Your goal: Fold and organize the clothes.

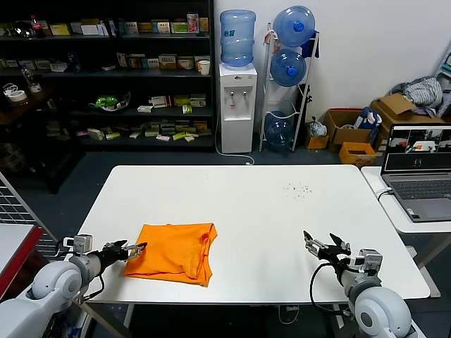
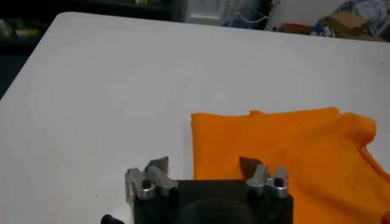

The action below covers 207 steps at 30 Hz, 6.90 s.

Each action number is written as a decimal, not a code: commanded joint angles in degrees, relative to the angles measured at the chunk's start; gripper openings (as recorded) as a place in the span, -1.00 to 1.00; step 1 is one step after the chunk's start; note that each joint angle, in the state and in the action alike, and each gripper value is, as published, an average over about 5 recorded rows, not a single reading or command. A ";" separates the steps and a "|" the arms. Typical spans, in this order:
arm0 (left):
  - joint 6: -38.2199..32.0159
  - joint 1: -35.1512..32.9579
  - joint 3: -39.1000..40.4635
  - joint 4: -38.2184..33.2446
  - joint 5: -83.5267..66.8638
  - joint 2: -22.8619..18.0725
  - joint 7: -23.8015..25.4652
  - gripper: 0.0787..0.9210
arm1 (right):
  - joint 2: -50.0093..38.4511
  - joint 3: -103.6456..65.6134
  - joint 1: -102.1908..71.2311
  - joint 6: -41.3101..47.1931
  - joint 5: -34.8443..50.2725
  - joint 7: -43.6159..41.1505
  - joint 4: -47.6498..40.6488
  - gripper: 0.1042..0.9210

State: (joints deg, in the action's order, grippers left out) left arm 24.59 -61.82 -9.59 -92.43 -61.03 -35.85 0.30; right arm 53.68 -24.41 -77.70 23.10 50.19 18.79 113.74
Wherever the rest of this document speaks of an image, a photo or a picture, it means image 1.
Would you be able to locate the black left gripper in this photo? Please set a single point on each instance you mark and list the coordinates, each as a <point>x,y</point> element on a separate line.
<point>109,255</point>

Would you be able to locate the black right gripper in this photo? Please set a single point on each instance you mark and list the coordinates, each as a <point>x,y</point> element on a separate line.
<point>334,255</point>

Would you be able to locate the orange t-shirt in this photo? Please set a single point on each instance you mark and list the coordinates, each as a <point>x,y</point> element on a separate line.
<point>169,250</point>

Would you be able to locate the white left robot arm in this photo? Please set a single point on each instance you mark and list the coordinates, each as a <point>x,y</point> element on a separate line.
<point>53,281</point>

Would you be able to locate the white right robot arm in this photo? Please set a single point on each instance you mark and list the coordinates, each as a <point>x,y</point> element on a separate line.
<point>380,310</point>

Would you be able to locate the grey clothes pile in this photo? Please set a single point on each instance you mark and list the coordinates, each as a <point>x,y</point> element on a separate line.
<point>423,89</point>

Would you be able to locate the large white table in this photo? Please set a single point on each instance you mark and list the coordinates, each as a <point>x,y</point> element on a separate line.
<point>141,190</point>

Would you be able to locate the small white side table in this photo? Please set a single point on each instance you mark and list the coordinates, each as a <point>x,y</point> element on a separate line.
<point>398,225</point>

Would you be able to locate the yellow cardboard box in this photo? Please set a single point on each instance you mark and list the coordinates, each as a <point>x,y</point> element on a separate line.
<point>356,158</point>

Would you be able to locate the small orange cardboard box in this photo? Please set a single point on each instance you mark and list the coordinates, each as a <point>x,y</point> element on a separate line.
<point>317,142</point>

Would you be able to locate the grey open laptop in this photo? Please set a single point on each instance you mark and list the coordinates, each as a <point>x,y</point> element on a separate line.
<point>423,197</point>

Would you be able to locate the open red-rimmed cardboard box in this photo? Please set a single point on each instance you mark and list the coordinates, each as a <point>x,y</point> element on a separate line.
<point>349,135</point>

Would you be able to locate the red-edged white table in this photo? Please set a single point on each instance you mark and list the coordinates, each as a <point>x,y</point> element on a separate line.
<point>14,243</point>

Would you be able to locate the crumpled plastic bag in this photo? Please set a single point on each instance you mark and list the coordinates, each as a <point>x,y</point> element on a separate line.
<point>317,129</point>

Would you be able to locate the small white carton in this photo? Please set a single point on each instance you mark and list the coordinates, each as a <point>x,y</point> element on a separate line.
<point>96,134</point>

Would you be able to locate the blue and white bag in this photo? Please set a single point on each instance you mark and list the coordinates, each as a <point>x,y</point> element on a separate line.
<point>368,118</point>

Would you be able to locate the flat white box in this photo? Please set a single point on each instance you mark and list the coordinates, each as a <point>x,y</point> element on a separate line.
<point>145,108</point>

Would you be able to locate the white water dispenser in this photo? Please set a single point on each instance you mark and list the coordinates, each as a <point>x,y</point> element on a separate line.
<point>237,134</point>

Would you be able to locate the bowl with green items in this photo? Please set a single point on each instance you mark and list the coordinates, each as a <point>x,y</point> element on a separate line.
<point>109,102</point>

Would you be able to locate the white and red box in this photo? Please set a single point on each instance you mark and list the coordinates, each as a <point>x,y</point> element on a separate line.
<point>161,101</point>

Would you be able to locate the large flapped cardboard box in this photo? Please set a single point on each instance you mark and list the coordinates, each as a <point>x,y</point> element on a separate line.
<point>394,103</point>

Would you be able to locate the dark brown desk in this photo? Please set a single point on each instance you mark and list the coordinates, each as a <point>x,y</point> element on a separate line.
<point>38,100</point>

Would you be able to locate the black shelving unit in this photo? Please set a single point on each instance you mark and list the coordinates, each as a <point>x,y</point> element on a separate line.
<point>158,75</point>

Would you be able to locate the white metal bottle rack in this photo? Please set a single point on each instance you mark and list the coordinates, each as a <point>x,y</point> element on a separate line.
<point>267,70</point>

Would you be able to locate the white tape roll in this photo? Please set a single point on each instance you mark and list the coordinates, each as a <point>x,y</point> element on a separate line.
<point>17,95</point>

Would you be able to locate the tan printed box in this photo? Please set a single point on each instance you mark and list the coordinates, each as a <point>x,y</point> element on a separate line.
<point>168,61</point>

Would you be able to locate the dark blue bottle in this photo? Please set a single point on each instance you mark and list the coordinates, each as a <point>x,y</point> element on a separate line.
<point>74,63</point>

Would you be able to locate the white and pink box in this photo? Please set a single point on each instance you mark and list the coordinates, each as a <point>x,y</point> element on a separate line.
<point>185,63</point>

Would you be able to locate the white paper cup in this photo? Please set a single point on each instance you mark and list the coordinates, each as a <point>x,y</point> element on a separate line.
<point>204,68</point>

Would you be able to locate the clear bottle pink label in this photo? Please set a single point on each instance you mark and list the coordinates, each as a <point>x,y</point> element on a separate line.
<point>29,76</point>

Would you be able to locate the dark blue cloth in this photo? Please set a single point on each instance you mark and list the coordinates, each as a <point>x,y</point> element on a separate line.
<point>311,46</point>

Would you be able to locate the beige cloth strip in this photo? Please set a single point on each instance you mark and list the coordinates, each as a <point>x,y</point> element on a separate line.
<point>269,37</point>

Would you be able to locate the large plain white box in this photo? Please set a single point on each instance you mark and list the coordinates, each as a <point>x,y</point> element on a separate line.
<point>92,30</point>

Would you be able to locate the upright blue water bottle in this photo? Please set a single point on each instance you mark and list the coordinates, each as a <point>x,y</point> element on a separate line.
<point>237,38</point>

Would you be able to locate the flat yellow box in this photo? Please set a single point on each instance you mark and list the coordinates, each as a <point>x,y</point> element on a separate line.
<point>60,29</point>

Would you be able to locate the pink printed box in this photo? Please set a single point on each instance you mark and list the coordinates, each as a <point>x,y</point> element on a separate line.
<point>193,23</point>

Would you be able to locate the tall yellow box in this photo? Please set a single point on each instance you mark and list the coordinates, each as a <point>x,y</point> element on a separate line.
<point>204,24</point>

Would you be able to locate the cola bottle red label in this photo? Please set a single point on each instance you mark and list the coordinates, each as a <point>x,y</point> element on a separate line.
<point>35,26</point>

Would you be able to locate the shiny glass bowl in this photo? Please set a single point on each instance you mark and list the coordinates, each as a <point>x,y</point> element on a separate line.
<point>24,29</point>

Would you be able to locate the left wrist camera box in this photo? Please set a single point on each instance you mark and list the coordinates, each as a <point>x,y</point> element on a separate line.
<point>82,243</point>

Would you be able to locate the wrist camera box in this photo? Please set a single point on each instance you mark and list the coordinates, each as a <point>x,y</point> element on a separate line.
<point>370,258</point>
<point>82,243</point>

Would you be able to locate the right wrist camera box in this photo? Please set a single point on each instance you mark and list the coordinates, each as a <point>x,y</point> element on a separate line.
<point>370,258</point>

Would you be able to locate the pale grey metal frame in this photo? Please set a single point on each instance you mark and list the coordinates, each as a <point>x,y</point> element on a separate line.
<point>446,65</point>

